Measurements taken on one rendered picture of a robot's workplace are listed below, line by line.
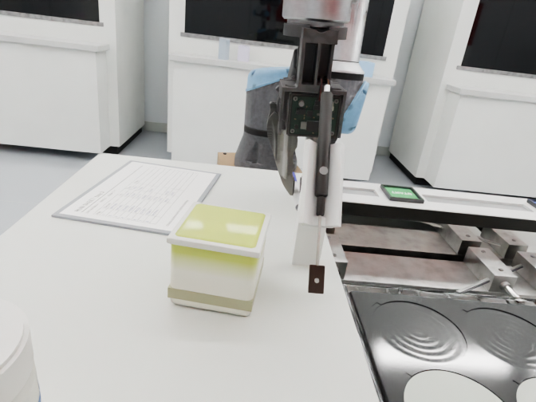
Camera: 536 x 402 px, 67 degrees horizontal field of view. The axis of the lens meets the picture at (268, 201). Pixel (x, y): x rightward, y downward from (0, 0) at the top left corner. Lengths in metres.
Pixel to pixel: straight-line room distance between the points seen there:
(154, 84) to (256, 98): 3.59
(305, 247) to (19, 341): 0.29
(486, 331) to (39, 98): 3.42
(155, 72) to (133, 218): 3.98
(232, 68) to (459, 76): 1.84
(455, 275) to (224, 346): 0.43
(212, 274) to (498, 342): 0.34
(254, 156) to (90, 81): 2.61
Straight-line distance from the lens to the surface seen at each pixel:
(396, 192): 0.70
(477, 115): 3.67
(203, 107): 3.26
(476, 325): 0.55
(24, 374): 0.21
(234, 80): 3.21
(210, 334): 0.34
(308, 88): 0.45
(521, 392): 0.49
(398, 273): 0.64
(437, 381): 0.46
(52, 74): 3.55
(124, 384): 0.31
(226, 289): 0.34
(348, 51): 0.89
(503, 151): 3.88
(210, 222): 0.35
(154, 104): 4.50
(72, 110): 3.55
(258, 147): 0.92
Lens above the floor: 1.19
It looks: 24 degrees down
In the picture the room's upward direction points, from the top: 7 degrees clockwise
